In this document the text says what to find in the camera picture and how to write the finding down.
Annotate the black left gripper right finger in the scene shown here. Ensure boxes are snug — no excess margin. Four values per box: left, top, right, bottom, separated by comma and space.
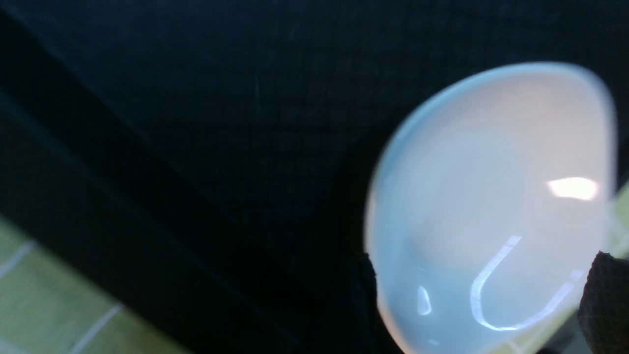
577, 252, 629, 354

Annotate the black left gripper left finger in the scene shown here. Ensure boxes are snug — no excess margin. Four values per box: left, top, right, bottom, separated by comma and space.
355, 253, 390, 354

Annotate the white square dish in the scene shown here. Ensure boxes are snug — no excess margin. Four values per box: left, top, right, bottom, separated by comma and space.
364, 62, 616, 354

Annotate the black plastic serving tray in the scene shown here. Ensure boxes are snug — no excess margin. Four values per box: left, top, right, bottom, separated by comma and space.
1, 0, 628, 354

